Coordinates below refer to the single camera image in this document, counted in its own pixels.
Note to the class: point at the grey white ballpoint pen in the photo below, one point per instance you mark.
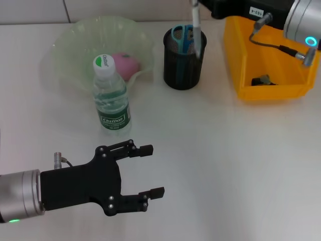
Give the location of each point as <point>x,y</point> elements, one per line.
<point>196,27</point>

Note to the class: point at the green plastic wrapper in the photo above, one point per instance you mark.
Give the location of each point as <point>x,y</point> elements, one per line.
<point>263,79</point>

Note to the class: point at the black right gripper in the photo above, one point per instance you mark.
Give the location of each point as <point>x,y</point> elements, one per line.
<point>238,8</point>

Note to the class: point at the teal blue capped scissors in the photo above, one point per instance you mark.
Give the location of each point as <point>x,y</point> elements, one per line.
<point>184,41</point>

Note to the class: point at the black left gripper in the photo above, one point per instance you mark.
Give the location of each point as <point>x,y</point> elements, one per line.
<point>82,183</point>

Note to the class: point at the water bottle green label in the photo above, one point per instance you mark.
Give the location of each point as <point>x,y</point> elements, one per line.
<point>110,100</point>

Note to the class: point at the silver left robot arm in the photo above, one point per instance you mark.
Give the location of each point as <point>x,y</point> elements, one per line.
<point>17,194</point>

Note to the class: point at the green glass fruit plate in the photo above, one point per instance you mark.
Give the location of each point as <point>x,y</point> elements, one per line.
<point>75,50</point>

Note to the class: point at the pink peach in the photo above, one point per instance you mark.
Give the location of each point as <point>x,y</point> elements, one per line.
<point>128,67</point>

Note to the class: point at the yellow plastic storage bin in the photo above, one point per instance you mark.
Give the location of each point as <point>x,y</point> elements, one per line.
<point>265,90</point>

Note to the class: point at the black mesh pen cup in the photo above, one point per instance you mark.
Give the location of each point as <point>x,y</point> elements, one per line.
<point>173,77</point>

